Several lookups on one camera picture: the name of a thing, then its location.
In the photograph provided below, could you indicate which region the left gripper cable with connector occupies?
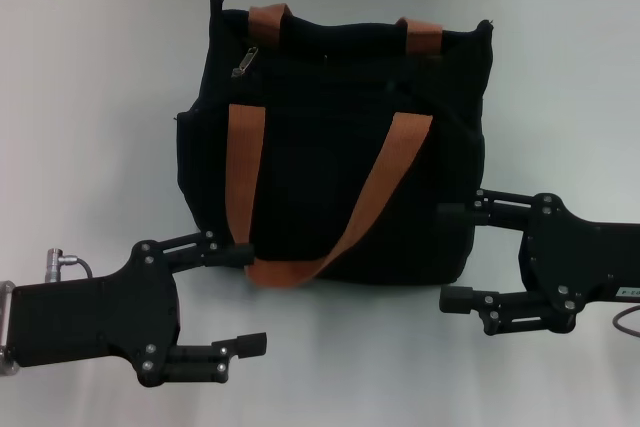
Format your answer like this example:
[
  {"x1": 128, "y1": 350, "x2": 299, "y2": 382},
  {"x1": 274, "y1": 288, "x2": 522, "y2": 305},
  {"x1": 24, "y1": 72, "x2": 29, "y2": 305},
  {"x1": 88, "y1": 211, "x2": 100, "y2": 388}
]
[{"x1": 46, "y1": 246, "x2": 95, "y2": 279}]

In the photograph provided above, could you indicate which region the gripper cable with connector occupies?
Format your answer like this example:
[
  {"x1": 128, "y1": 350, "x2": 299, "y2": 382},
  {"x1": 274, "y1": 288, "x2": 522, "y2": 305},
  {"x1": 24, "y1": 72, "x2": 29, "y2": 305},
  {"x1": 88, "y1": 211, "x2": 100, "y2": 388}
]
[
  {"x1": 46, "y1": 246, "x2": 95, "y2": 279},
  {"x1": 613, "y1": 304, "x2": 640, "y2": 338}
]

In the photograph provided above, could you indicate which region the right gripper cable with connector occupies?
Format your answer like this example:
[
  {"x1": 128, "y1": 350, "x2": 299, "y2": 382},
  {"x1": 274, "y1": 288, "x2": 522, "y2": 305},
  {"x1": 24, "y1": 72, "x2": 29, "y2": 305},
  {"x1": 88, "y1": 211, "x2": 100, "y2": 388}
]
[{"x1": 613, "y1": 304, "x2": 640, "y2": 338}]

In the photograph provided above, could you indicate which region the silver zipper pull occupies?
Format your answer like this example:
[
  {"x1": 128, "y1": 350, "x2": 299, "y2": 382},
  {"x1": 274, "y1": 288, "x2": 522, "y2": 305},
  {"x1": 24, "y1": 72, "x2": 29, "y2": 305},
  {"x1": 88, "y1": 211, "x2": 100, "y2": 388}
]
[{"x1": 229, "y1": 45, "x2": 261, "y2": 81}]

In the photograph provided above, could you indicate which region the black bag with orange handles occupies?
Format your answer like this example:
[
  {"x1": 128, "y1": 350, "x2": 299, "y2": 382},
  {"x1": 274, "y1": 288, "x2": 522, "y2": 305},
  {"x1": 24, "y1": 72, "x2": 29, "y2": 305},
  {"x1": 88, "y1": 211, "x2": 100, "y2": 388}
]
[{"x1": 173, "y1": 0, "x2": 496, "y2": 291}]

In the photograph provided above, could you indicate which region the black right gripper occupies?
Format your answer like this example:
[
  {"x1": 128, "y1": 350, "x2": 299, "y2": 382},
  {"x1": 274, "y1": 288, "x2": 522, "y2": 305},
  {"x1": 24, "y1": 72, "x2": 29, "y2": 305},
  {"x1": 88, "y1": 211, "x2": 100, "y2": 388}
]
[{"x1": 437, "y1": 189, "x2": 640, "y2": 337}]

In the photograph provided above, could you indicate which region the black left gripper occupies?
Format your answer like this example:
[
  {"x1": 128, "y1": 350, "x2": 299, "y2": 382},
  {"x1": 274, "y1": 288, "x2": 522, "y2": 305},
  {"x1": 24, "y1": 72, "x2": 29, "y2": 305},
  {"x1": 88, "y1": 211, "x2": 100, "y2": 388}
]
[{"x1": 9, "y1": 229, "x2": 269, "y2": 389}]

